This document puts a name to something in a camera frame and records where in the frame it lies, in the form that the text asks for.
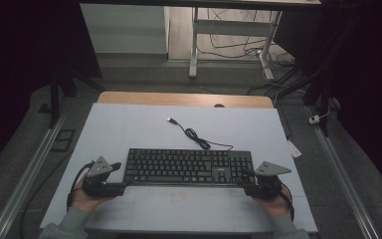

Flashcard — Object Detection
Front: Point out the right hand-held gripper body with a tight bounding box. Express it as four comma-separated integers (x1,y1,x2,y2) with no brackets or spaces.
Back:
244,160,292,201

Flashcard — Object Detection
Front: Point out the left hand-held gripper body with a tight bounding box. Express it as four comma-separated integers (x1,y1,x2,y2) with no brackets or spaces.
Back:
82,155,127,199

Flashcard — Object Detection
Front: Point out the black computer keyboard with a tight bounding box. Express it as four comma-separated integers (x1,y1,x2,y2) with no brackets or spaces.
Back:
123,147,257,187

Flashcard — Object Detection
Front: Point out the person's right hand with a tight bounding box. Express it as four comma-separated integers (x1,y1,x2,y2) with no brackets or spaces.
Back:
251,183,293,219

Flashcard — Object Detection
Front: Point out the person's left hand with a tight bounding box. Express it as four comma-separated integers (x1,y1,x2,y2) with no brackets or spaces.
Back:
71,184,115,214

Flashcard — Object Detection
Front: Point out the white paper tag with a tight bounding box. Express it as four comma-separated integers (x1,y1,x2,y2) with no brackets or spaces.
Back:
286,139,303,159

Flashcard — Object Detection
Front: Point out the black floor plate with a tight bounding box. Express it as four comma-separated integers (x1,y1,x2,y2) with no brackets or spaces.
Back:
50,128,77,153

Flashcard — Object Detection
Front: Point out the white table cover sheet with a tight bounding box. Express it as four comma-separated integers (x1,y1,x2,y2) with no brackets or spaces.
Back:
39,103,318,234

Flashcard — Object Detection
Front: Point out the black metal stand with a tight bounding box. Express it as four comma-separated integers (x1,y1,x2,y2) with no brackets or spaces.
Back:
272,13,362,137
47,64,104,129

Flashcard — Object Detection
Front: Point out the dark curtain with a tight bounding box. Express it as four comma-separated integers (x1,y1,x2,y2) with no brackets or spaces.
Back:
0,0,102,180
273,0,382,203

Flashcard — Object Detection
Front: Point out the white cabinet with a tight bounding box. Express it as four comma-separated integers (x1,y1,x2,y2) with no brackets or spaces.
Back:
79,3,171,56

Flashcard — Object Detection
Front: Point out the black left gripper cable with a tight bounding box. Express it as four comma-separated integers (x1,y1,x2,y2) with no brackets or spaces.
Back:
66,160,96,213

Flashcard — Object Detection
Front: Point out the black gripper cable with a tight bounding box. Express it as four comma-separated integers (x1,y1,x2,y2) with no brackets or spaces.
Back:
278,180,296,223
66,160,96,213

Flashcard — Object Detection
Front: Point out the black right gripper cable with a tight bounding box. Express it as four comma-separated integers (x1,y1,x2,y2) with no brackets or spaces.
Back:
278,180,296,223

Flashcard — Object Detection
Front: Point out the black keyboard cable with plug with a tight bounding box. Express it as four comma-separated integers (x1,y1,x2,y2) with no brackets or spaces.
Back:
165,117,235,152

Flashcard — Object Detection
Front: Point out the black floor cable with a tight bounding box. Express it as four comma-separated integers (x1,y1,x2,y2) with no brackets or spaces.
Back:
19,150,76,239

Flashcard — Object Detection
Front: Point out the aluminium floor rail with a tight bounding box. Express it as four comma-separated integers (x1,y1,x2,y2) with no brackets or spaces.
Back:
0,108,73,239
306,106,381,239

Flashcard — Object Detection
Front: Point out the tangle of floor cables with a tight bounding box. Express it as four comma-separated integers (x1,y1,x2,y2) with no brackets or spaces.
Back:
195,7,307,98

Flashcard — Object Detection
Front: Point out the white metal desk frame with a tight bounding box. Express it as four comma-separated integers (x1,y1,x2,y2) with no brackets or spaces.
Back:
188,6,284,82

